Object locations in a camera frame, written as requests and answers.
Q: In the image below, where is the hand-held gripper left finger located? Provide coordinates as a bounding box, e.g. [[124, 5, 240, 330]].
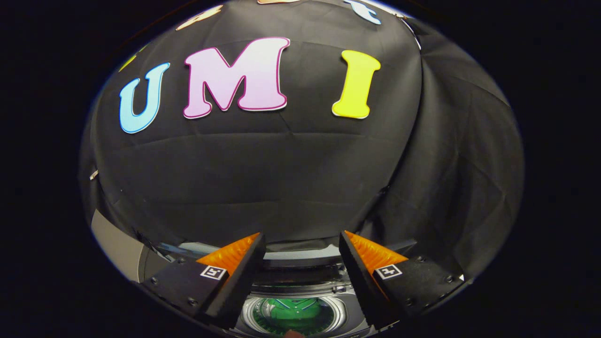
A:
[[141, 232, 267, 330]]

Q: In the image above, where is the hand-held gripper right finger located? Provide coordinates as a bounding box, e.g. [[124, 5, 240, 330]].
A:
[[339, 230, 466, 331]]

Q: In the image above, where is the grey washing machine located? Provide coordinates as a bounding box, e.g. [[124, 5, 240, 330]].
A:
[[139, 239, 423, 338]]

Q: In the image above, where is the green polo shirt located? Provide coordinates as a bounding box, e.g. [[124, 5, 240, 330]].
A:
[[254, 298, 336, 335]]

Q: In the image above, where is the black backdrop cloth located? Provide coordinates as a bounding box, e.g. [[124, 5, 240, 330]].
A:
[[79, 0, 525, 282]]

